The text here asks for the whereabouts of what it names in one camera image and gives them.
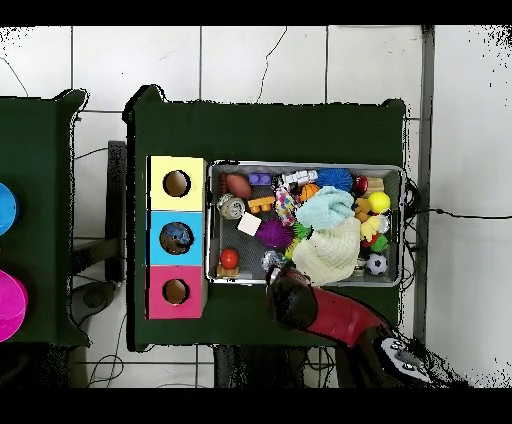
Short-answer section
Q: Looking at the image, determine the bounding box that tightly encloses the wooden box with three holes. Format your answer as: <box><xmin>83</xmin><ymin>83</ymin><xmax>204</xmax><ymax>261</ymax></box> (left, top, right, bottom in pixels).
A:
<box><xmin>146</xmin><ymin>155</ymin><xmax>209</xmax><ymax>320</ymax></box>

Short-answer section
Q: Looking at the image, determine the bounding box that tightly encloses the magenta round disc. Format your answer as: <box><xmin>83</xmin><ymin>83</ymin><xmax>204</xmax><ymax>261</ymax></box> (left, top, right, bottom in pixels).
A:
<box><xmin>0</xmin><ymin>269</ymin><xmax>29</xmax><ymax>343</ymax></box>

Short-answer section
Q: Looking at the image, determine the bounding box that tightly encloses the brown toy football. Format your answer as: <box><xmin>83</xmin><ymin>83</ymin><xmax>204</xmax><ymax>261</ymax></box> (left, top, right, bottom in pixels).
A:
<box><xmin>225</xmin><ymin>173</ymin><xmax>253</xmax><ymax>200</ymax></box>

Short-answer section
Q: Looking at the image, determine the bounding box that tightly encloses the orange plastic building block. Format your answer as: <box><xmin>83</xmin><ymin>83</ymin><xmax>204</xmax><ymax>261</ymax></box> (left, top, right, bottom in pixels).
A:
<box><xmin>247</xmin><ymin>195</ymin><xmax>276</xmax><ymax>214</ymax></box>

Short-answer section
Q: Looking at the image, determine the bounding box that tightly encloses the blue round disc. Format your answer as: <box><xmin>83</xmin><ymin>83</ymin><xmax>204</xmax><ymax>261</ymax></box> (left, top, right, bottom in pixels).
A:
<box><xmin>0</xmin><ymin>182</ymin><xmax>20</xmax><ymax>236</ymax></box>

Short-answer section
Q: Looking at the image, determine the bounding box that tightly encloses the dark green table cloth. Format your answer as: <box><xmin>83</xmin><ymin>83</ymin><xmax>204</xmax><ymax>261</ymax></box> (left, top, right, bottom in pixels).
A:
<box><xmin>125</xmin><ymin>84</ymin><xmax>410</xmax><ymax>355</ymax></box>
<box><xmin>0</xmin><ymin>88</ymin><xmax>90</xmax><ymax>348</ymax></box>

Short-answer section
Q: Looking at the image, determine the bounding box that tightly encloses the blue stringy koosh ball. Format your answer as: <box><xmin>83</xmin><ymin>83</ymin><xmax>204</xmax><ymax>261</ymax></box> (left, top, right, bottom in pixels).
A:
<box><xmin>316</xmin><ymin>167</ymin><xmax>354</xmax><ymax>191</ymax></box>

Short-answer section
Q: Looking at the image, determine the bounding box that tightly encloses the light blue muslin cloth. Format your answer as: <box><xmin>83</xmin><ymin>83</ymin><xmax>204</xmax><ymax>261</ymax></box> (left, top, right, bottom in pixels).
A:
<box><xmin>295</xmin><ymin>185</ymin><xmax>356</xmax><ymax>231</ymax></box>

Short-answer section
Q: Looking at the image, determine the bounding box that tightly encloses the silver mesh bin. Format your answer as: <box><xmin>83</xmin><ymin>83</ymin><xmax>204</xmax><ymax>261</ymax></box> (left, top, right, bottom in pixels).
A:
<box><xmin>205</xmin><ymin>160</ymin><xmax>406</xmax><ymax>288</ymax></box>

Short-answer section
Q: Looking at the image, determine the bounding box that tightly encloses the black floor cable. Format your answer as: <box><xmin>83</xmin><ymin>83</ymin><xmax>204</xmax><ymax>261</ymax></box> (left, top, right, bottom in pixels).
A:
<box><xmin>403</xmin><ymin>206</ymin><xmax>512</xmax><ymax>220</ymax></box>

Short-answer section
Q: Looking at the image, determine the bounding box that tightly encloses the crushed drink can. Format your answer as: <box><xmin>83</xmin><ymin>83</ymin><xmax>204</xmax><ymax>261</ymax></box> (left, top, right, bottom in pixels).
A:
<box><xmin>216</xmin><ymin>194</ymin><xmax>246</xmax><ymax>221</ymax></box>

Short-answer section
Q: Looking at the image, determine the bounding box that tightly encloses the plain red ball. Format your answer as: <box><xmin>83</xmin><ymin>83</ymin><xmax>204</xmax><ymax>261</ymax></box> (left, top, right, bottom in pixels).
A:
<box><xmin>220</xmin><ymin>248</ymin><xmax>240</xmax><ymax>270</ymax></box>

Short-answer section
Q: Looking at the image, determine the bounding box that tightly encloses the grey metal post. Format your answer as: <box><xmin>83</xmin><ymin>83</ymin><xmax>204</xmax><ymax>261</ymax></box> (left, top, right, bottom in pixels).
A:
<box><xmin>412</xmin><ymin>25</ymin><xmax>436</xmax><ymax>341</ymax></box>

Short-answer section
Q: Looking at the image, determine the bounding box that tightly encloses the purple spiky ball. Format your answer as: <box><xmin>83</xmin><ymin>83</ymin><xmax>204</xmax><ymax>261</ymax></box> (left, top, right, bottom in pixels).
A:
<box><xmin>255</xmin><ymin>217</ymin><xmax>294</xmax><ymax>250</ymax></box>

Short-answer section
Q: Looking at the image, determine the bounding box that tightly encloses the plain wooden cube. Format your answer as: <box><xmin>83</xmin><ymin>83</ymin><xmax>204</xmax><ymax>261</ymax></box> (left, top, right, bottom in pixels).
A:
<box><xmin>236</xmin><ymin>211</ymin><xmax>262</xmax><ymax>237</ymax></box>

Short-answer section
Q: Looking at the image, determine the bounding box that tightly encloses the small clear bottle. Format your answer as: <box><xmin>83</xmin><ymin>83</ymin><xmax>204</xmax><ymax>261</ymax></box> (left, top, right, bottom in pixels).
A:
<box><xmin>261</xmin><ymin>249</ymin><xmax>286</xmax><ymax>271</ymax></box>

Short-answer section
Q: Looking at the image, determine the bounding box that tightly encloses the cream muslin cloth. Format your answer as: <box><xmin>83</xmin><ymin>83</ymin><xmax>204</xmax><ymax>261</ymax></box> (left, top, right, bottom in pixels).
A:
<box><xmin>292</xmin><ymin>216</ymin><xmax>362</xmax><ymax>287</ymax></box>

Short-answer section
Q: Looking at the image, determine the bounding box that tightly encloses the silver toy robot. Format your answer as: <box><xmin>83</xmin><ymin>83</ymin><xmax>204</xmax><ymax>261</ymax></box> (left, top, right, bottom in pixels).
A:
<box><xmin>281</xmin><ymin>170</ymin><xmax>318</xmax><ymax>187</ymax></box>

